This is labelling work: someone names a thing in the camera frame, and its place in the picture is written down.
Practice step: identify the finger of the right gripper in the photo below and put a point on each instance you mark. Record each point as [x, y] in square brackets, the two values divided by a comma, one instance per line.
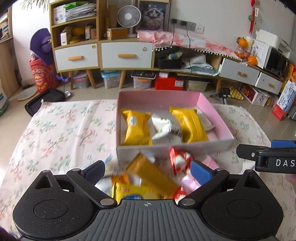
[269, 160]
[283, 144]

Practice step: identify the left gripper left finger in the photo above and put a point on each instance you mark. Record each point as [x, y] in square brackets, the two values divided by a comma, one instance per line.
[85, 180]

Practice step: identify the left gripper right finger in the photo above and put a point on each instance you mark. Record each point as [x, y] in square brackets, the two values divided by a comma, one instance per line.
[210, 181]

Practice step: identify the plain yellow snack bag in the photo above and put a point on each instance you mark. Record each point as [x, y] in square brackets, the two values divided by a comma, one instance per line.
[191, 126]

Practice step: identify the white nut pack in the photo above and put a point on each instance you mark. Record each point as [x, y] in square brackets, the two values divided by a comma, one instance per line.
[164, 131]
[205, 122]

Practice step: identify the yellow snack bag with label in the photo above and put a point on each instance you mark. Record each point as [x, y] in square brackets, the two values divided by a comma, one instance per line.
[137, 132]

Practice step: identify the pink snack pack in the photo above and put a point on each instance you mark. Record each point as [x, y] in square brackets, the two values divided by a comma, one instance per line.
[198, 175]

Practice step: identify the clear blue-white wafer pack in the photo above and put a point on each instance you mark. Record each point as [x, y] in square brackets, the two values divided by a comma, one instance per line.
[109, 169]

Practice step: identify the red candy pack lower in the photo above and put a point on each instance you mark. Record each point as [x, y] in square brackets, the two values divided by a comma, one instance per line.
[181, 193]

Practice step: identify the red candy pack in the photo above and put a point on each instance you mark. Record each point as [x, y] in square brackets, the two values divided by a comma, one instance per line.
[181, 193]
[180, 161]

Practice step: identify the red candy pack upper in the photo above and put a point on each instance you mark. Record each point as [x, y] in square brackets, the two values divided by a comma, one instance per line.
[180, 161]

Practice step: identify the yellow blue-logo cracker pack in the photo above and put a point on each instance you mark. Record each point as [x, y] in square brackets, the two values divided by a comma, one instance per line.
[125, 188]

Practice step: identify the floral tablecloth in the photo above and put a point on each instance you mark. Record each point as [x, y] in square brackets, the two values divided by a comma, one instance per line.
[66, 135]

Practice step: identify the gold foil snack pack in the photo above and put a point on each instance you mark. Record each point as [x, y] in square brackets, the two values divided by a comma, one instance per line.
[153, 176]

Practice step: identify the white microwave oven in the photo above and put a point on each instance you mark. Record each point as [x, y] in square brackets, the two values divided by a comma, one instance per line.
[272, 53]

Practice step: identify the black grill tray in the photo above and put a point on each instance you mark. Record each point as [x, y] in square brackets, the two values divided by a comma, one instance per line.
[49, 95]

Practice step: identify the pink open cardboard box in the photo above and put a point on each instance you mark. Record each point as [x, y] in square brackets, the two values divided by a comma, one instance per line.
[158, 102]

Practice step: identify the red box under cabinet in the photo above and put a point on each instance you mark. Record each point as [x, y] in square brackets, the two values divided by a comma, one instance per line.
[168, 83]

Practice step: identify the red gift bag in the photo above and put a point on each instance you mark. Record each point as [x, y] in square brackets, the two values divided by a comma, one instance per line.
[44, 75]

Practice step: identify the white shopping bag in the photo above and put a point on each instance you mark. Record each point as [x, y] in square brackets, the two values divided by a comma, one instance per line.
[4, 101]

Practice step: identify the low curved tv cabinet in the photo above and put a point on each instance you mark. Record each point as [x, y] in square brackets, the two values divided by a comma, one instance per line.
[229, 66]

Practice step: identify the purple plush toy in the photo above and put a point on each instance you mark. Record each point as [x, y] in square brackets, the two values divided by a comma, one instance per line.
[41, 46]

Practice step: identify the wooden white drawer cabinet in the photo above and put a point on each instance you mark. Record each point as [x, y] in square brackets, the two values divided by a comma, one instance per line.
[100, 52]

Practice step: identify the white desk fan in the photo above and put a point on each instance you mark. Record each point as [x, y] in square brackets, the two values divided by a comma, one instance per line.
[128, 17]

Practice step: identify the framed cat picture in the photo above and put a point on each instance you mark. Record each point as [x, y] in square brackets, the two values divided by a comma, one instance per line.
[155, 15]

